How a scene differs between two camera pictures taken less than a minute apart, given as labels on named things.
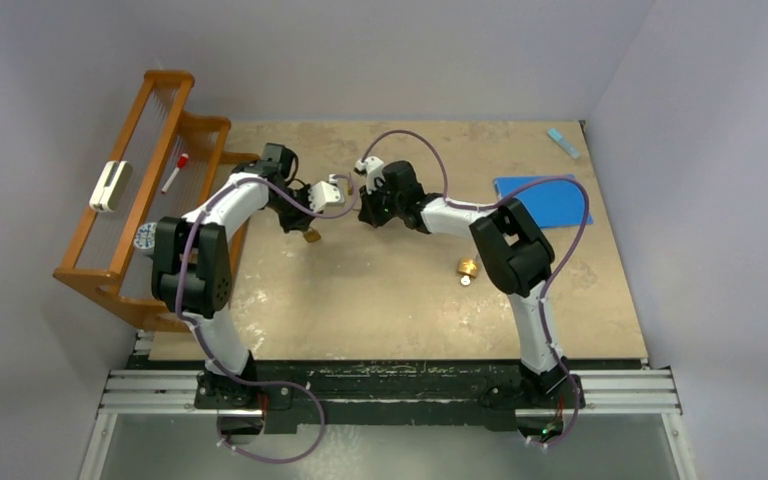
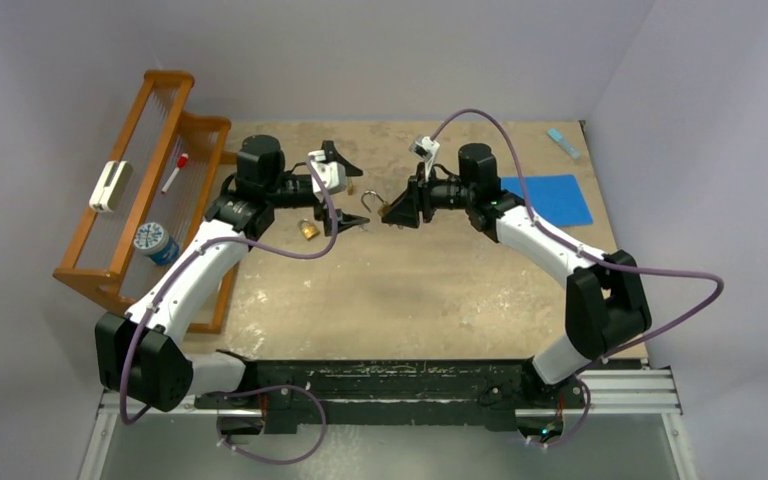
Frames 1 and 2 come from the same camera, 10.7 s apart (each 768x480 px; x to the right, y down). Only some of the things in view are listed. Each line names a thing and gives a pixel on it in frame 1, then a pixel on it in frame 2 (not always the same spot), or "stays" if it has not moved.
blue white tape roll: (144, 239) stays
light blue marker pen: (560, 139) stays
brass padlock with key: (312, 235) stays
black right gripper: (369, 213) to (406, 210)
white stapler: (111, 186) stays
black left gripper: (301, 223) to (345, 220)
